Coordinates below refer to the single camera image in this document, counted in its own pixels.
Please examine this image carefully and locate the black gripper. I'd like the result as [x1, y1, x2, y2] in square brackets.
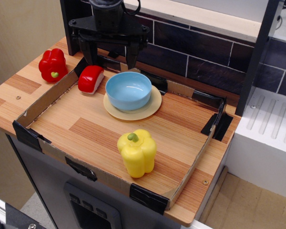
[69, 0, 150, 69]

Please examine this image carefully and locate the light blue bowl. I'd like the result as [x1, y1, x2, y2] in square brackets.
[105, 72, 152, 111]

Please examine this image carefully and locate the cream yellow plate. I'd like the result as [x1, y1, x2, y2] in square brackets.
[103, 86, 162, 121]

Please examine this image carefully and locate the cardboard fence with black tape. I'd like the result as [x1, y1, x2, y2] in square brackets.
[13, 56, 239, 224]

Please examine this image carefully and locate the red and white toy sushi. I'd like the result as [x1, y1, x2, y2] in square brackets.
[78, 65, 104, 94]

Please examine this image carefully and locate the black side panel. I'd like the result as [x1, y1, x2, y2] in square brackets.
[59, 0, 93, 57]

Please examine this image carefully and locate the red toy bell pepper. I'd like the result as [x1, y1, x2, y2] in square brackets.
[39, 48, 68, 83]

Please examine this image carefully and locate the yellow toy bell pepper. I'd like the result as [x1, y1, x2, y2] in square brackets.
[117, 129, 157, 178]

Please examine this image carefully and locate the grey oven control panel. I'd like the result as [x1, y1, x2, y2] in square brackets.
[64, 182, 122, 229]

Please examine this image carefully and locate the white toy sink drainboard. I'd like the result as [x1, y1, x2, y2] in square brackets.
[226, 88, 286, 197]

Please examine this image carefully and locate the dark grey shelf post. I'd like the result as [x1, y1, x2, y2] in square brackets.
[235, 0, 284, 116]

